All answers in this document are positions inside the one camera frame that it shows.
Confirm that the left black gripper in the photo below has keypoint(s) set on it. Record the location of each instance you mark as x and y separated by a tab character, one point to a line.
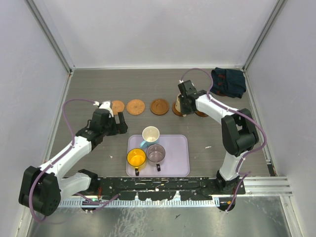
118	128

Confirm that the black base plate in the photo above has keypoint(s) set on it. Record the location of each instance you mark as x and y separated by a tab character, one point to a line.
188	188

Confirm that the purple glass mug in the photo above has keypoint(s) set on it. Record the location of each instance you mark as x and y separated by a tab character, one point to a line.
156	156

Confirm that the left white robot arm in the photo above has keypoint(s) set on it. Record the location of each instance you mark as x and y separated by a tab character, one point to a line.
44	187

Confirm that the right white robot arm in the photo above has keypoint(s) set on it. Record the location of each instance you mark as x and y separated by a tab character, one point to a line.
239	134

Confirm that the yellow mug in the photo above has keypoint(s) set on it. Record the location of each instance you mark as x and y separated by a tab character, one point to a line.
136	158

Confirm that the cream mug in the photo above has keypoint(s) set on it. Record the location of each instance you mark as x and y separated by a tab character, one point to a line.
177	103

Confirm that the dark blue folded cloth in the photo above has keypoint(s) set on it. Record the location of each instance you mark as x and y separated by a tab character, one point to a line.
228	82

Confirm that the woven rattan coaster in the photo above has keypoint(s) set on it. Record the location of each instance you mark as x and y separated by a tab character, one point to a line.
117	106
201	114
135	107

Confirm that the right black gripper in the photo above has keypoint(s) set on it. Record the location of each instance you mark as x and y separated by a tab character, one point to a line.
183	111

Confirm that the lavender plastic tray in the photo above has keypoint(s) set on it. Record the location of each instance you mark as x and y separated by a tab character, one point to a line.
176	162

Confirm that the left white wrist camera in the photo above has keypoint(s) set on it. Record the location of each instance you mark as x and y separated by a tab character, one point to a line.
104	105

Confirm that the blue mug white inside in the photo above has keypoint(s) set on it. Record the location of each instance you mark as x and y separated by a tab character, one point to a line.
150	136

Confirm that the brown wooden coaster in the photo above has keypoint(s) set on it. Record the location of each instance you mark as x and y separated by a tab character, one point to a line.
159	107
175	111

